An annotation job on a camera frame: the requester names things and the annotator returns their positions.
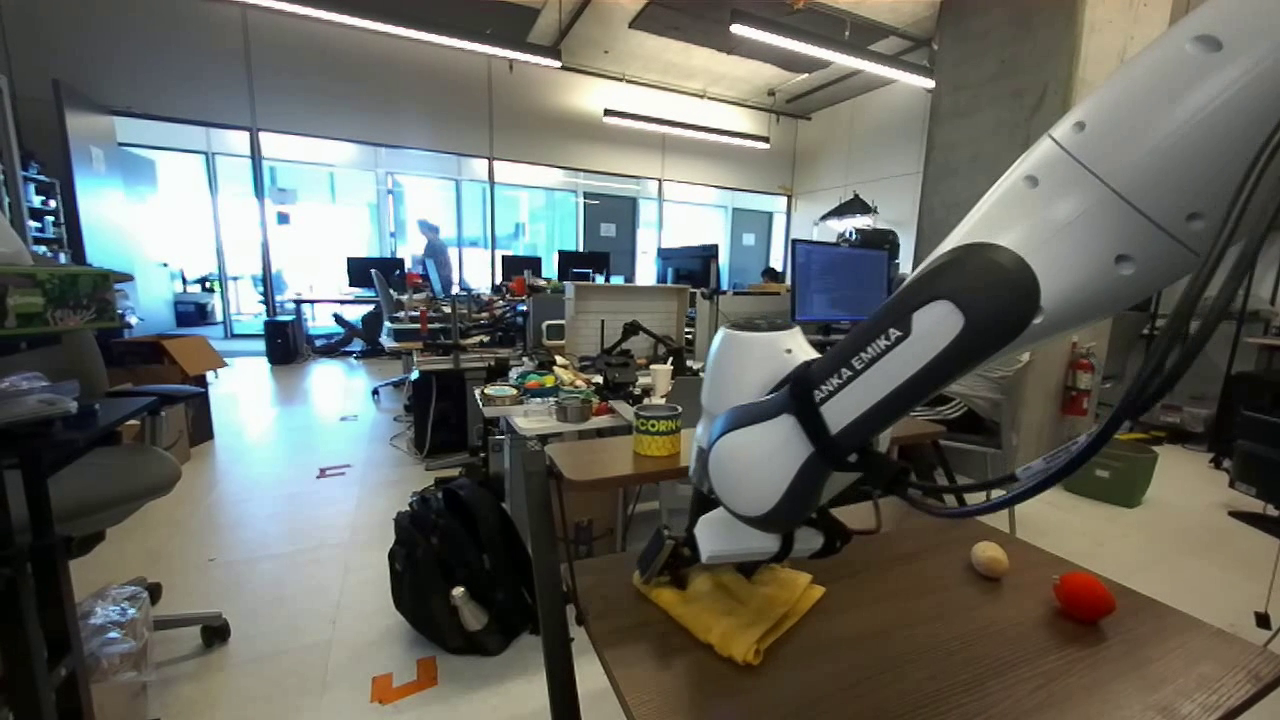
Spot red toy vegetable green stem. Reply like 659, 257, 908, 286
1053, 566, 1122, 628

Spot yellow green wipes canister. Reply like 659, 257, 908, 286
629, 399, 687, 463

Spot brown wooden desk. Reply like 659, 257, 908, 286
542, 427, 703, 565

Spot yellow towel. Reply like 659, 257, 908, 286
631, 554, 831, 667

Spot black slanted metal pole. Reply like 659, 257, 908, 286
516, 432, 585, 720

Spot beige potato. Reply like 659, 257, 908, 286
969, 536, 1013, 582

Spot walking person dark clothes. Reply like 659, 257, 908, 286
411, 217, 460, 305

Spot green storage bin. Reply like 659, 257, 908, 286
1061, 436, 1166, 510

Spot black lamp shade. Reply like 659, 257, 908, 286
817, 186, 880, 232

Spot green box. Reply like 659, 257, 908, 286
0, 258, 137, 334

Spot computer monitor blue screen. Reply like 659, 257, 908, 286
790, 234, 895, 333

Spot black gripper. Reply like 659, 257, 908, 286
631, 505, 731, 592

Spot grey office chair with armrest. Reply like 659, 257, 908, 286
23, 333, 235, 657

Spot orange floor tape marker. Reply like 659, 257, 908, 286
370, 651, 446, 709

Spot red fire extinguisher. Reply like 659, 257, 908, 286
1061, 334, 1106, 425

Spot black backpack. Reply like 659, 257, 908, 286
384, 467, 546, 658

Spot black trash bin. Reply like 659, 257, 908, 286
260, 310, 303, 368

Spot clear plastic bottle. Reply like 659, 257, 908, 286
78, 578, 162, 720

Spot white chair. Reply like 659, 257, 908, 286
622, 476, 696, 552

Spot white desk partition panel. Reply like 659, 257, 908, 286
561, 280, 696, 362

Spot long ceiling light strip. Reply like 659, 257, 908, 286
235, 0, 566, 72
599, 105, 777, 150
726, 16, 939, 94

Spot open cardboard box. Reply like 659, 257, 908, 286
106, 333, 234, 450

